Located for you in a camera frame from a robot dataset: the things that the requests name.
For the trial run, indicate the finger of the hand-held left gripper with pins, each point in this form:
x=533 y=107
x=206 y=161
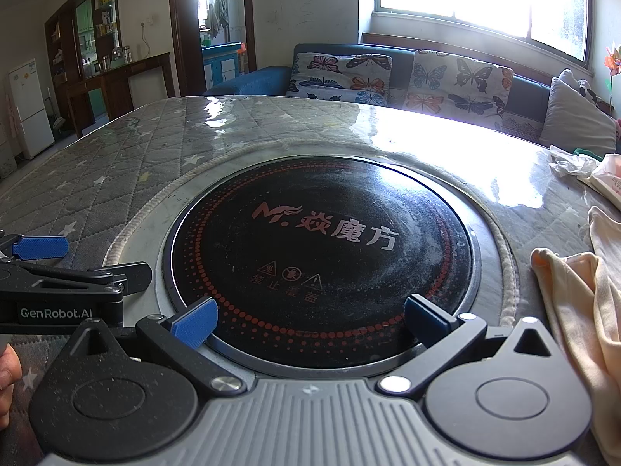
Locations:
x=39 y=247
x=136 y=276

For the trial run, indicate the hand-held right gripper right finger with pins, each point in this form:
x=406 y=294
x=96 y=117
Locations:
x=427 y=318

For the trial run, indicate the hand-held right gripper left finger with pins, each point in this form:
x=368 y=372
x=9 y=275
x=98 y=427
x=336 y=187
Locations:
x=196 y=323

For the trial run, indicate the peach garment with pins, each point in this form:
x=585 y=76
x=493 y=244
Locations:
x=582 y=301

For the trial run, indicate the hanging grey clothes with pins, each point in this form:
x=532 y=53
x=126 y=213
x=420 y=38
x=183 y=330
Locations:
x=218 y=17

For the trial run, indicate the person's left hand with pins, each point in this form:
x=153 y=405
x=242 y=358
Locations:
x=7 y=383

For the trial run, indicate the grey star quilted table cover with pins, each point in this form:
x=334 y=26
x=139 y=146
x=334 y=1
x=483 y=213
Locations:
x=97 y=179

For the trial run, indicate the pink hanging cloth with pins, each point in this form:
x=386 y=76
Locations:
x=12 y=116

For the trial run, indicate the white refrigerator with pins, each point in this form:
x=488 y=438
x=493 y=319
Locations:
x=29 y=107

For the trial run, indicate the round black induction cooktop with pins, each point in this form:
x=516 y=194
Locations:
x=315 y=213

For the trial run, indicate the dark wooden sideboard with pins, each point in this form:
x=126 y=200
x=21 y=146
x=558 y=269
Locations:
x=121 y=82

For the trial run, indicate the tall wooden display cabinet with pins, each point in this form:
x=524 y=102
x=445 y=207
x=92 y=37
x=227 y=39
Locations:
x=63 y=43

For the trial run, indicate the white plastic bag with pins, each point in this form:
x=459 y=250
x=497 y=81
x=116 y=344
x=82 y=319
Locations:
x=570 y=162

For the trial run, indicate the blue sofa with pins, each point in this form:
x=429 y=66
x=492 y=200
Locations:
x=242 y=82

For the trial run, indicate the blue and white cabinet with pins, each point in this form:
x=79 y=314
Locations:
x=220 y=65

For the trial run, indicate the pink packet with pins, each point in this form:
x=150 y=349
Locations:
x=606 y=174

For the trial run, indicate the green basin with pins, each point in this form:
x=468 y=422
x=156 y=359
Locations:
x=587 y=151

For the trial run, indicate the butterfly print cushion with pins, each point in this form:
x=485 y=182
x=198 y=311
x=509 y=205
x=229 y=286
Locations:
x=339 y=77
x=456 y=87

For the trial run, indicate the grey pillow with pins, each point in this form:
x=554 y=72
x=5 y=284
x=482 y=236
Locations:
x=575 y=116

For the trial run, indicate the white pillow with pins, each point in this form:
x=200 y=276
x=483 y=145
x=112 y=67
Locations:
x=580 y=85

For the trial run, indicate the colourful pinwheel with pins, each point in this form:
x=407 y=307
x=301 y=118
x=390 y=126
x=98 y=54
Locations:
x=612 y=60

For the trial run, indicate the white wall socket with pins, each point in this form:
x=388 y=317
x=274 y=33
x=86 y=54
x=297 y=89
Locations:
x=150 y=22

